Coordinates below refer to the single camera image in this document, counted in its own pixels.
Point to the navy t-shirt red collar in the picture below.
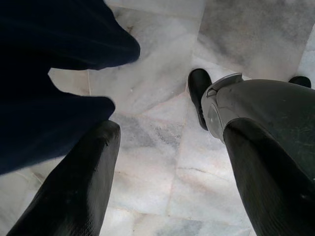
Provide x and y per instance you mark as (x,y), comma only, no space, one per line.
(49,49)

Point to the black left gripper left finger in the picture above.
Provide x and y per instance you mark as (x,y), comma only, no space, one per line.
(73,196)

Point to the black robot left foot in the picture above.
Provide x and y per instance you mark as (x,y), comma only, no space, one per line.
(198,86)

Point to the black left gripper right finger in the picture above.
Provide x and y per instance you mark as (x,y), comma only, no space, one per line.
(265,196)

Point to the black robot right foot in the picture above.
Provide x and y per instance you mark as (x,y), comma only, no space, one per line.
(301,81)

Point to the black robot foot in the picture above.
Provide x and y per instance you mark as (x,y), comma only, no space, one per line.
(301,81)
(198,86)

